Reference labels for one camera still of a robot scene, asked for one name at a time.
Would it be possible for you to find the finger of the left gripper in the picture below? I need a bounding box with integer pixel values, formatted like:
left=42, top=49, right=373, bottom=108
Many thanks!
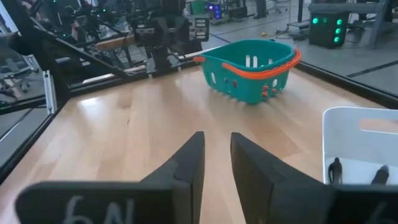
left=134, top=25, right=155, bottom=40
left=188, top=17, right=210, bottom=43

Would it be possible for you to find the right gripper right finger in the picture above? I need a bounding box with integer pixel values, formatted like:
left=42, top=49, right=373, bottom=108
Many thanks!
left=230, top=133, right=398, bottom=224

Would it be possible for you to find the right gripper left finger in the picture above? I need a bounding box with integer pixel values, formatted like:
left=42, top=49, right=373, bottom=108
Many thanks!
left=15, top=132, right=206, bottom=224

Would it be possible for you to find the green basket with orange handles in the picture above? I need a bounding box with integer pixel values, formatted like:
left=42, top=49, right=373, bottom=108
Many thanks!
left=193, top=39, right=302, bottom=105

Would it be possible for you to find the white plastic bin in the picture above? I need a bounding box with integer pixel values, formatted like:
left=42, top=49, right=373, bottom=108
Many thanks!
left=322, top=106, right=398, bottom=187

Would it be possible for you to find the black pen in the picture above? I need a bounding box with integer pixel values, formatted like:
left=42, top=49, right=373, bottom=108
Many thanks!
left=369, top=164, right=391, bottom=185

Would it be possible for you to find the device with blue lights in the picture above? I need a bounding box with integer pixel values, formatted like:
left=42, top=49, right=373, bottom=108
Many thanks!
left=203, top=2, right=224, bottom=20

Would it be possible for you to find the wooden background table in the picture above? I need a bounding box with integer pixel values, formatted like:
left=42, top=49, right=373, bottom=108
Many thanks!
left=93, top=33, right=137, bottom=52

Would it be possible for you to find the person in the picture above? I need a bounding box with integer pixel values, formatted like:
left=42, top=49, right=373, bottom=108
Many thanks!
left=254, top=0, right=269, bottom=20
left=70, top=18, right=82, bottom=43

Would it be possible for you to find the black tower with green lights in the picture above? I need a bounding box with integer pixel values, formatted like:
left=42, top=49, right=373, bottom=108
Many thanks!
left=308, top=11, right=349, bottom=50

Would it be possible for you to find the grey background table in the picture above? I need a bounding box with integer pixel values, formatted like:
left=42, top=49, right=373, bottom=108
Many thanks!
left=307, top=2, right=398, bottom=49

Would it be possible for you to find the silver frame bracket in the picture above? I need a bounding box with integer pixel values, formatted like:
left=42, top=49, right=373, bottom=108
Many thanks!
left=42, top=70, right=58, bottom=115

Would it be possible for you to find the black aluminium table frame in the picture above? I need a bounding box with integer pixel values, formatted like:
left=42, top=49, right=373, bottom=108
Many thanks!
left=0, top=0, right=398, bottom=184

